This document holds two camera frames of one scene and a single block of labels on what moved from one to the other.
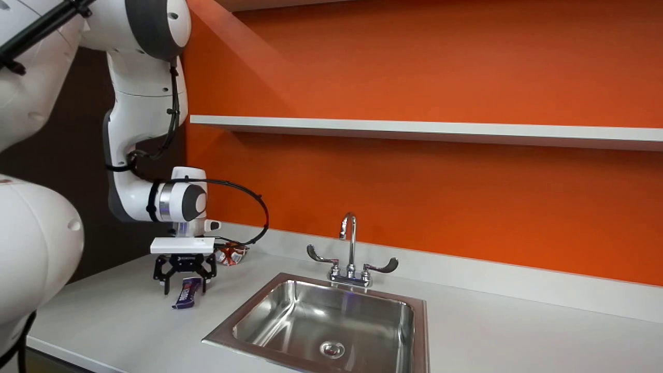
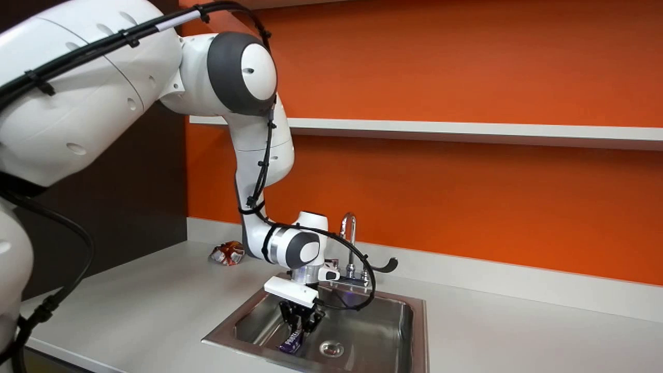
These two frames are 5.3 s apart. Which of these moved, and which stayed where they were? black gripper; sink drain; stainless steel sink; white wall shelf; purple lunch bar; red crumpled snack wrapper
Moved: black gripper; purple lunch bar
Stayed: stainless steel sink; white wall shelf; sink drain; red crumpled snack wrapper
